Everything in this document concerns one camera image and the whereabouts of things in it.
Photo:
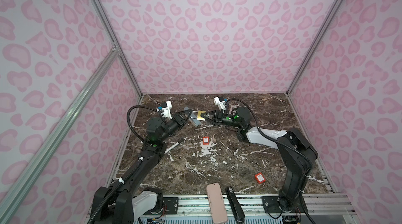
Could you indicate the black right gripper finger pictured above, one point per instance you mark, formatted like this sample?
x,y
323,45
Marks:
x,y
210,119
210,114

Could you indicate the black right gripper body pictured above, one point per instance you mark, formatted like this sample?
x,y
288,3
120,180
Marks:
x,y
225,119

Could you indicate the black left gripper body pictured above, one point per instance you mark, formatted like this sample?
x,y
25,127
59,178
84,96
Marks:
x,y
174,125

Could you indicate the brass padlock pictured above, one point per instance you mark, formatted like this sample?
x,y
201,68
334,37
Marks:
x,y
198,115

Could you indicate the red padlock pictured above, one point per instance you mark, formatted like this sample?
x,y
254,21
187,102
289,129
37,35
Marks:
x,y
206,140
259,177

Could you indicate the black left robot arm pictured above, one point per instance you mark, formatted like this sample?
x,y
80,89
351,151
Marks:
x,y
138,167

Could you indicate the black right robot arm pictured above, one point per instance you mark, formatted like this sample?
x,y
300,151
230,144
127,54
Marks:
x,y
297,153

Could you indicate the blue stapler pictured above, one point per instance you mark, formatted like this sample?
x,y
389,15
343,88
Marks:
x,y
194,119

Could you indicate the pink calculator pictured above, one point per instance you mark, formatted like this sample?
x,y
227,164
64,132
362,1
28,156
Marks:
x,y
233,109

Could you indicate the white marker pen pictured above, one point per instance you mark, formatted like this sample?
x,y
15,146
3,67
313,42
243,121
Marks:
x,y
172,147

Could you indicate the pink case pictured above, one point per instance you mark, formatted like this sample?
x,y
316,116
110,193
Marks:
x,y
216,203

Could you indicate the black stapler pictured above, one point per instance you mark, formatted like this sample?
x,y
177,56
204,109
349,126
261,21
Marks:
x,y
236,208

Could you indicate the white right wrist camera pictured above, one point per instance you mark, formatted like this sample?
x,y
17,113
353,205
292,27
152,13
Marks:
x,y
221,103

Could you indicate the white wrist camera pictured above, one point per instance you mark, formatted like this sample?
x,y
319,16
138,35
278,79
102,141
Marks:
x,y
164,111
221,103

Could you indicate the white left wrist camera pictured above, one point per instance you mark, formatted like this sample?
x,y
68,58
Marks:
x,y
164,111

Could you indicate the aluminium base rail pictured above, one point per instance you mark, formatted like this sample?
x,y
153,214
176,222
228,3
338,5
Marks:
x,y
258,209

